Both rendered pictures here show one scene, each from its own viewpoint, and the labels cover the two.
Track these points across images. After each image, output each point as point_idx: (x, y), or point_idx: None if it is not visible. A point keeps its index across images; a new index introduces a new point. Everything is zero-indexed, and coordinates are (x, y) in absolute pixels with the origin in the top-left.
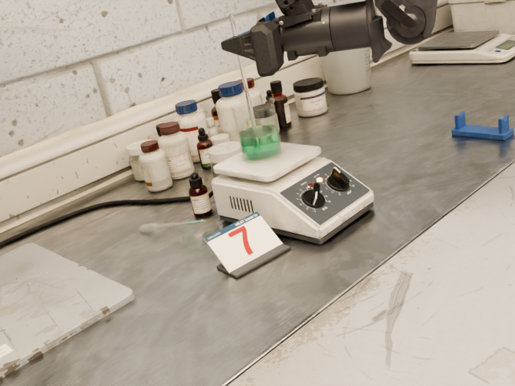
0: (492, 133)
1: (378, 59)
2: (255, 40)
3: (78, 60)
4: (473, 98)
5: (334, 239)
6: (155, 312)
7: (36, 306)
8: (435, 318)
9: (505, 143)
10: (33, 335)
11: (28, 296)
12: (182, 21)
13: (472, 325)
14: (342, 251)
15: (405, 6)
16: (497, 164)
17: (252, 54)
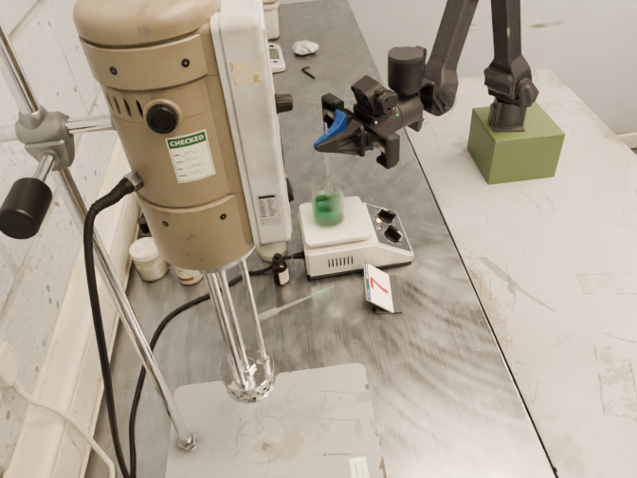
0: None
1: (420, 129)
2: (391, 146)
3: (55, 189)
4: (313, 110)
5: None
6: (394, 365)
7: (312, 422)
8: (533, 275)
9: None
10: (357, 438)
11: (285, 421)
12: (84, 106)
13: (552, 270)
14: (428, 262)
15: (447, 94)
16: (412, 163)
17: (346, 150)
